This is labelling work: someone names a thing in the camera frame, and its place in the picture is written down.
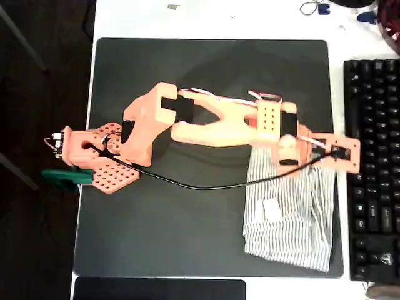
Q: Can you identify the robot controller board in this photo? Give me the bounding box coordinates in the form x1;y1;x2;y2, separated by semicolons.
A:
44;130;67;159

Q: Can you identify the striped grey-white cloth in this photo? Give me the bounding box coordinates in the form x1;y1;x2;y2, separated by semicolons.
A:
242;145;340;272

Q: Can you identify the red patterned object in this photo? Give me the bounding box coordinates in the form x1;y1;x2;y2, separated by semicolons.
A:
376;0;400;59

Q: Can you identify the orange gripper camera mount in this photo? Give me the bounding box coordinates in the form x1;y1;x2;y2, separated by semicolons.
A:
309;132;361;174

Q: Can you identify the thin grey wire loop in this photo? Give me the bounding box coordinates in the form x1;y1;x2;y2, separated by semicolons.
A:
299;0;326;17

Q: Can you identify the black computer keyboard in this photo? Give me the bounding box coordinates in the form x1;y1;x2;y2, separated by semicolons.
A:
342;58;400;282

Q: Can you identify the black rubber mat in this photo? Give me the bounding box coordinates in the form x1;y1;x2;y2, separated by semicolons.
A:
72;37;344;279

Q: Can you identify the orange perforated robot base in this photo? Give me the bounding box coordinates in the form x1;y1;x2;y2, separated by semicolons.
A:
61;122;141;195

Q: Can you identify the black round object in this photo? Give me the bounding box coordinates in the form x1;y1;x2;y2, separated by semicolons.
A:
329;0;376;8

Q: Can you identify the brown object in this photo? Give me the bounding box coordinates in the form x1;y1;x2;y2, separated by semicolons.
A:
365;282;400;300

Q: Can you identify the green table clamp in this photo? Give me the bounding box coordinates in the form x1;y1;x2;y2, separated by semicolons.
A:
40;168;94;192

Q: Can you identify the black camera cable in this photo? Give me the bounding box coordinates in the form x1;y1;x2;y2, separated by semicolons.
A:
89;142;343;191

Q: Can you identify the grey metal leg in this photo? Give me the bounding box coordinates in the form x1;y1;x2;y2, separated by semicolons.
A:
0;152;40;191
0;5;48;73

